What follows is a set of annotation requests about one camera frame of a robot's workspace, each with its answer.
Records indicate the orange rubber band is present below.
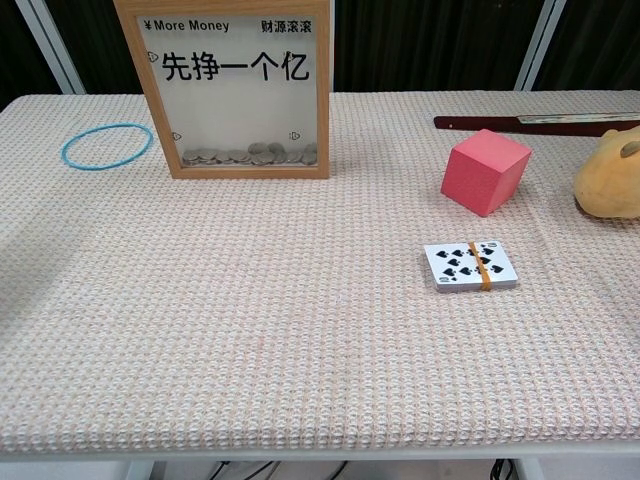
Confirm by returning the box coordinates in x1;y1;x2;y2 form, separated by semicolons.
467;241;494;292

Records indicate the yellow plush toy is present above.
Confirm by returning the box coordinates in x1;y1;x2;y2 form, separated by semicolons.
573;127;640;220

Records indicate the playing card deck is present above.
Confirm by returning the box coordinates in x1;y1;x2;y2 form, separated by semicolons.
423;240;520;294

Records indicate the black pleated curtain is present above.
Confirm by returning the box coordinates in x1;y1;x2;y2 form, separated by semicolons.
0;0;66;112
47;0;146;95
532;0;640;92
329;0;546;93

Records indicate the beige woven tablecloth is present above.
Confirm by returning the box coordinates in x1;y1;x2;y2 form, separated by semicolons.
0;90;640;459

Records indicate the blue rubber band ring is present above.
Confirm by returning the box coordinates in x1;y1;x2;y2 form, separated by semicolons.
61;122;154;171

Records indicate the wooden coin bank frame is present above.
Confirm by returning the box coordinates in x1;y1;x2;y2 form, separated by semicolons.
113;0;332;180

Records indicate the white frame post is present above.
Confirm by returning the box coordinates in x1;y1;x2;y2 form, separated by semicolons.
24;0;87;95
513;0;570;92

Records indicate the red foam cube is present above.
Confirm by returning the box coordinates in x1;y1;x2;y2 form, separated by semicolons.
440;128;532;218

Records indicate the dark red folded fan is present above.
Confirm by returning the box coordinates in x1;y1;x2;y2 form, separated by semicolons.
433;112;640;137

